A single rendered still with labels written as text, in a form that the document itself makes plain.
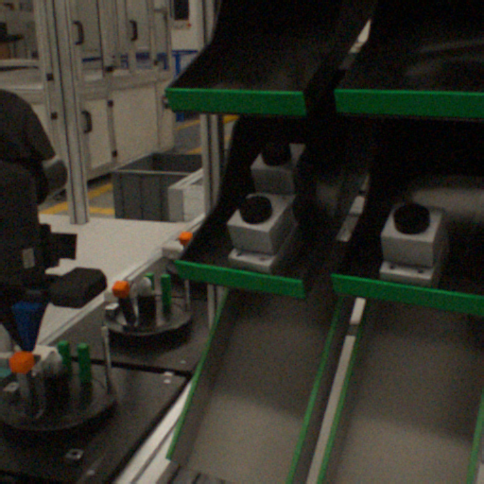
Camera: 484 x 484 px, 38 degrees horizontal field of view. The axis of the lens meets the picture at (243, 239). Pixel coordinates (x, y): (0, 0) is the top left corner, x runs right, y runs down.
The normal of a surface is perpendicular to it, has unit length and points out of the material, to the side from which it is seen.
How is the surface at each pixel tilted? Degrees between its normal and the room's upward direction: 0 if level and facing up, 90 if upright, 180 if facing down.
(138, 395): 0
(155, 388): 0
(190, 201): 90
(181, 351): 0
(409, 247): 115
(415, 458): 45
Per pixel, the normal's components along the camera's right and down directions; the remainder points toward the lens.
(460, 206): -0.22, -0.74
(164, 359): -0.03, -0.95
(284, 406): -0.34, -0.47
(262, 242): -0.47, 0.65
